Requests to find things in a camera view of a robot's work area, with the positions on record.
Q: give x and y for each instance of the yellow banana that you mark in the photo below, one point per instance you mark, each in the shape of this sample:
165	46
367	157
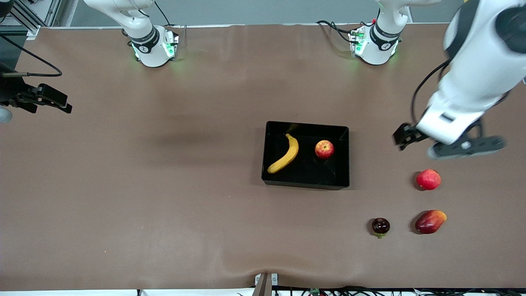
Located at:
287	158

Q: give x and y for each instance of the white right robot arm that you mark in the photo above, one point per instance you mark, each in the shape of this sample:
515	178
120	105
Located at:
152	55

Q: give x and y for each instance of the red yellow apple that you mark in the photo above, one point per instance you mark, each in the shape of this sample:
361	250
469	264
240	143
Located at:
324	149

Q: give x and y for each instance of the dark purple mangosteen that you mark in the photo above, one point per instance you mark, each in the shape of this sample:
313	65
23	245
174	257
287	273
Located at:
380	225

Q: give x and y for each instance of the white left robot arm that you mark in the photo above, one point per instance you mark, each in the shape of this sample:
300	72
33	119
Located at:
481	61

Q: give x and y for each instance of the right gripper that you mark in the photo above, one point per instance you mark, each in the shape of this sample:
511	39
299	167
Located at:
10	89

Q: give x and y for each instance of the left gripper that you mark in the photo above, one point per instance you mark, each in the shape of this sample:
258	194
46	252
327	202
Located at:
404	135

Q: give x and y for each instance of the black plastic box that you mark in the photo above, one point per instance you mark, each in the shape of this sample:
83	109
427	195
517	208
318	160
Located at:
308	172

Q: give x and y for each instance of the metal table edge bracket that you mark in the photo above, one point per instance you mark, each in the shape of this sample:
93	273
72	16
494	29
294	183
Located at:
264	284

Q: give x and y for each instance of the aluminium frame profile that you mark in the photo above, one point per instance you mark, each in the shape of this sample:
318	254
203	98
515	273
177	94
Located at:
39	16

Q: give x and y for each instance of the red mango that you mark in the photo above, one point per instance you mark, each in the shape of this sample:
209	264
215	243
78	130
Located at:
429	222

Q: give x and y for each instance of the brown table cover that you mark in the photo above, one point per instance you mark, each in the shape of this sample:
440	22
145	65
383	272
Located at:
205	123

